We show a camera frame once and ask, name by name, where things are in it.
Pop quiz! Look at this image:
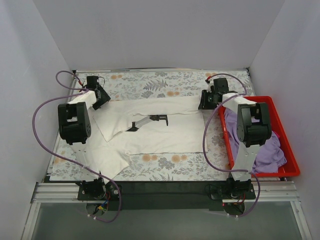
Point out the white t shirt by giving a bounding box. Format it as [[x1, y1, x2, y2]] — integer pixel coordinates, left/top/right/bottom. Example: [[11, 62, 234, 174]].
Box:
[[87, 95, 208, 178]]

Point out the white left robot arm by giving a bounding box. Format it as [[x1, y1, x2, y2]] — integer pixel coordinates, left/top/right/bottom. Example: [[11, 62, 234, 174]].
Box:
[[57, 75, 111, 200]]

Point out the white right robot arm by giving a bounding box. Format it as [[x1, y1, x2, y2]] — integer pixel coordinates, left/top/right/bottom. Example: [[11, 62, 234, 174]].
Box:
[[198, 73, 272, 200]]

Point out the floral patterned table mat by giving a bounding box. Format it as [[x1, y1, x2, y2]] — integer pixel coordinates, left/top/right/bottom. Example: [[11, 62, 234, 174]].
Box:
[[49, 70, 255, 182]]

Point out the red plastic bin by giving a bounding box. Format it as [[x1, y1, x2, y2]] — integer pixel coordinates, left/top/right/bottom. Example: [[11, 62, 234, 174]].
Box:
[[217, 95, 301, 178]]

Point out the purple t shirt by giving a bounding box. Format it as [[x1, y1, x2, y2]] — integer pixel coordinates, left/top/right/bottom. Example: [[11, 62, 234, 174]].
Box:
[[224, 108, 287, 174]]

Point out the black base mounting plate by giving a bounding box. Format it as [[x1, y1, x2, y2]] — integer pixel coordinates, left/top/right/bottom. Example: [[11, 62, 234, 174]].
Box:
[[77, 180, 256, 211]]

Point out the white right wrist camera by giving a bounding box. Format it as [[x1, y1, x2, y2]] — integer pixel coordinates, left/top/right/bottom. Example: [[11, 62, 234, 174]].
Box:
[[205, 79, 215, 93]]

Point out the aluminium table frame rail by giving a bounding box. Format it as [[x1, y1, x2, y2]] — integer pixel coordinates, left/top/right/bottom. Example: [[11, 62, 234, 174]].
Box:
[[21, 182, 83, 240]]

